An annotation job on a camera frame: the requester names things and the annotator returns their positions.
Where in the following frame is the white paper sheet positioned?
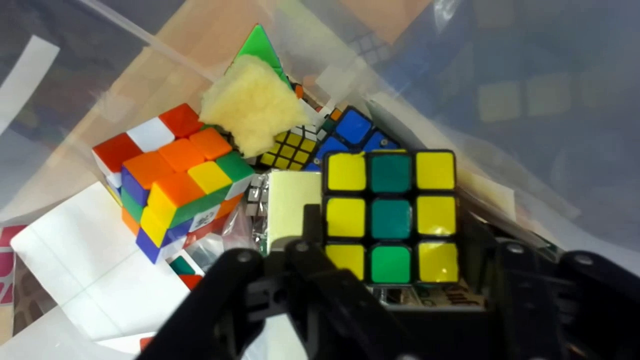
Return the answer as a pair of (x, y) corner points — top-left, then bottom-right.
(11, 182), (189, 340)

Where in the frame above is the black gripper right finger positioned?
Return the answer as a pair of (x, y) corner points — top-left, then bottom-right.
(466, 213), (640, 360)

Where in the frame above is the clear plastic storage bin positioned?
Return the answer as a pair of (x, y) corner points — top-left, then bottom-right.
(0, 0), (640, 360)

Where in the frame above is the yellow green Rubik's cube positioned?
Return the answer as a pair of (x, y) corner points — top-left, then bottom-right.
(322, 150), (461, 286)

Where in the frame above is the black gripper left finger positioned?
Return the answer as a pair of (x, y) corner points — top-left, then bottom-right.
(137, 240), (389, 360)

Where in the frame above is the stickerless multicolour Rubik's cube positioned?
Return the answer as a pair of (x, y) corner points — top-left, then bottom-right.
(92, 104), (255, 261)

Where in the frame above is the yellow sponge piece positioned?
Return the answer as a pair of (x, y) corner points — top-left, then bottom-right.
(201, 56), (310, 157)

